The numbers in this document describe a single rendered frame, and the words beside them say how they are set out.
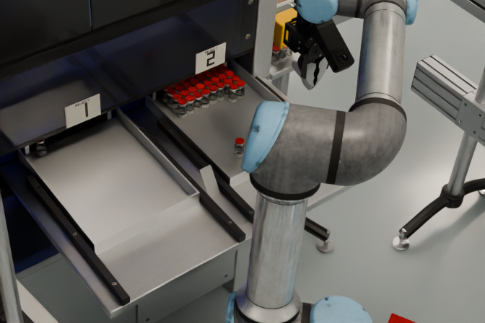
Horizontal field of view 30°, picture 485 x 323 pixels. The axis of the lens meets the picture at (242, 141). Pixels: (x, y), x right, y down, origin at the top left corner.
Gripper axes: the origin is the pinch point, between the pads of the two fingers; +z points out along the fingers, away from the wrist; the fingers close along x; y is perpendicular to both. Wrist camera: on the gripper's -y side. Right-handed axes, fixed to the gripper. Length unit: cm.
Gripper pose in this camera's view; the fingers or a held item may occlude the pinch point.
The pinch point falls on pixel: (312, 86)
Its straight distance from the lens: 195.8
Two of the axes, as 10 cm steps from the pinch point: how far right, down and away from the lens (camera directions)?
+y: -6.0, -5.8, 5.5
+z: -0.6, 7.2, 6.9
